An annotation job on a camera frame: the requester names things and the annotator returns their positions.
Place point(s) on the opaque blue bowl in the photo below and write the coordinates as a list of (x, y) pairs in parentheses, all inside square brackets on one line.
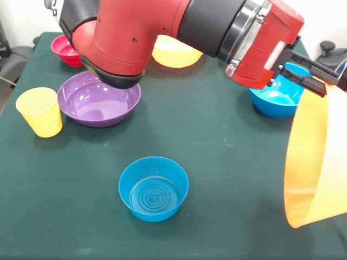
[(276, 105)]

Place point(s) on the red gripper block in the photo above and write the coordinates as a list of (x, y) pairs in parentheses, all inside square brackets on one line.
[(271, 29)]

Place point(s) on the wide purple bowl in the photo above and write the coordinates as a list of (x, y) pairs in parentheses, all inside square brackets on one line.
[(95, 108)]

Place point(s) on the dark green tablecloth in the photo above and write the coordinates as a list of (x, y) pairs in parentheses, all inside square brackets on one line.
[(189, 135)]

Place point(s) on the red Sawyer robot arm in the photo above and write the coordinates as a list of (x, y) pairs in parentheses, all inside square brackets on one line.
[(122, 35)]

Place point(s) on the pink bowl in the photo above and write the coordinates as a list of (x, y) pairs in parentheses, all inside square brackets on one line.
[(65, 52)]

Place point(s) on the large orange bowl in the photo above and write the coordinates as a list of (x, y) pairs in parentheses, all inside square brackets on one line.
[(306, 151), (173, 57)]

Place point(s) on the yellow cup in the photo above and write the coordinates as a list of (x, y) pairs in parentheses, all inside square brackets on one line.
[(42, 119)]

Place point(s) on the small translucent blue bowl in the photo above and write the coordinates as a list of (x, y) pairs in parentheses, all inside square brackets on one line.
[(151, 173)]

